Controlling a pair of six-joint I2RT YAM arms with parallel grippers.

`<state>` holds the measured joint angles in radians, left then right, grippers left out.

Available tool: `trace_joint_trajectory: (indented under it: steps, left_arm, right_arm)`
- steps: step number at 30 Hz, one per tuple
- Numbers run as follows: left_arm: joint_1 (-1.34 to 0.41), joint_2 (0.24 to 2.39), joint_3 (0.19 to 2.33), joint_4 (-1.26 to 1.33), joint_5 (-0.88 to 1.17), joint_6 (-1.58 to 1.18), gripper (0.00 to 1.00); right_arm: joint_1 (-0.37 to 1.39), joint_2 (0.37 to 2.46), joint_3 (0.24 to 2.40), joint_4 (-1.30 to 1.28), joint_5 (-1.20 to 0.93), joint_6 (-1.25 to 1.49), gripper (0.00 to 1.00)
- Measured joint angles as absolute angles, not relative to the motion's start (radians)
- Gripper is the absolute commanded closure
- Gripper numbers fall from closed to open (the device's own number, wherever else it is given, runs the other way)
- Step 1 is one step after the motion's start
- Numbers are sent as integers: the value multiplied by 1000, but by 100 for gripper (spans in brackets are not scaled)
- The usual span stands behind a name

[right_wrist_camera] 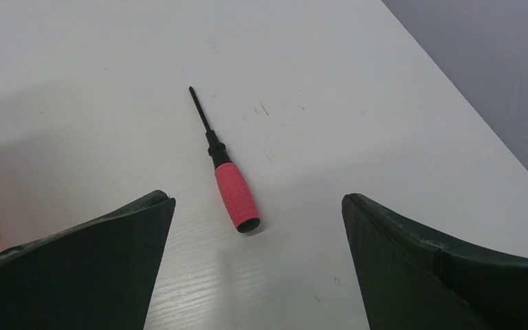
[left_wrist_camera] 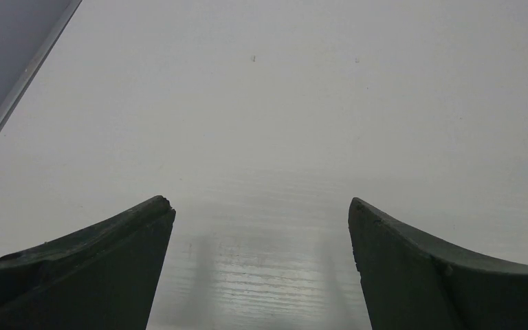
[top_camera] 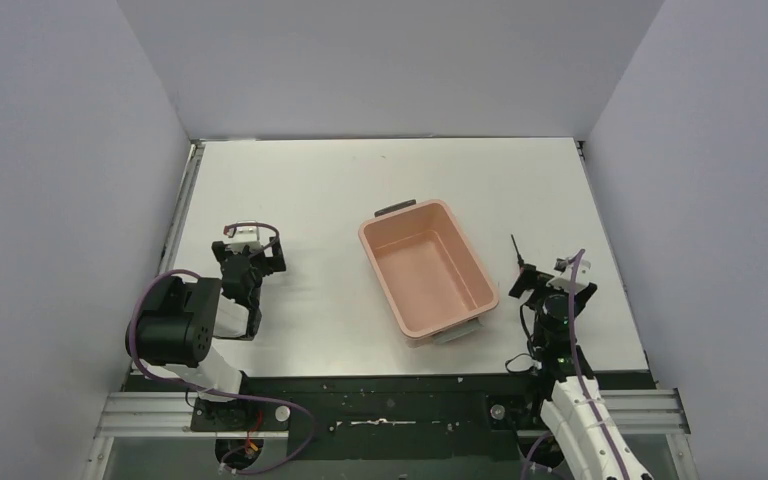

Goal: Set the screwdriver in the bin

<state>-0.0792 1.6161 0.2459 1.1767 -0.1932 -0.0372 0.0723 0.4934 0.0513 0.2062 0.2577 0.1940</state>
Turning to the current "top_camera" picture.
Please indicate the left side aluminium rail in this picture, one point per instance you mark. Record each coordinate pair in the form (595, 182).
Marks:
(174, 233)

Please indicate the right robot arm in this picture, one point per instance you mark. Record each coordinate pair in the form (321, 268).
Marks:
(567, 397)

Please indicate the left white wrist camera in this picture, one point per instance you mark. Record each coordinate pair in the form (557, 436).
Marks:
(240, 237)

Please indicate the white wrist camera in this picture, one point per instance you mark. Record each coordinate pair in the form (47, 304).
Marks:
(563, 279)
(240, 237)

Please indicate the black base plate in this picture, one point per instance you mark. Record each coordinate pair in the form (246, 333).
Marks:
(372, 418)

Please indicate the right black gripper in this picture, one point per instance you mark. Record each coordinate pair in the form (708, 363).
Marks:
(530, 278)

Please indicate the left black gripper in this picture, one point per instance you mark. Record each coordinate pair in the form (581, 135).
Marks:
(247, 258)

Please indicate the black screwdriver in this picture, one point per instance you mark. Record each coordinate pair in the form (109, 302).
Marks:
(519, 259)

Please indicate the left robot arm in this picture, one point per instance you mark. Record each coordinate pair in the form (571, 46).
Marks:
(178, 321)

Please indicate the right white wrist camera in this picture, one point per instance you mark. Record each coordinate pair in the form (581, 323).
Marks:
(563, 279)

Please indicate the aluminium frame rail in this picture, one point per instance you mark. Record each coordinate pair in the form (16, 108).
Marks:
(165, 415)

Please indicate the pink plastic bin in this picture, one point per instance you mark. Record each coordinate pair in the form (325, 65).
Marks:
(431, 275)

